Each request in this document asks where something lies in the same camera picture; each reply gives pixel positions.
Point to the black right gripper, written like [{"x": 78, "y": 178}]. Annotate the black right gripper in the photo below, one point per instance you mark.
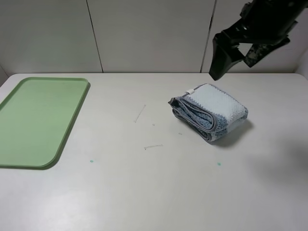
[{"x": 263, "y": 23}]

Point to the blue white striped towel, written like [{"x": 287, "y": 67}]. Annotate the blue white striped towel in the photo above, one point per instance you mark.
[{"x": 211, "y": 112}]

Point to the green plastic tray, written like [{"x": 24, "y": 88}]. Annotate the green plastic tray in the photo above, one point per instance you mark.
[{"x": 36, "y": 119}]

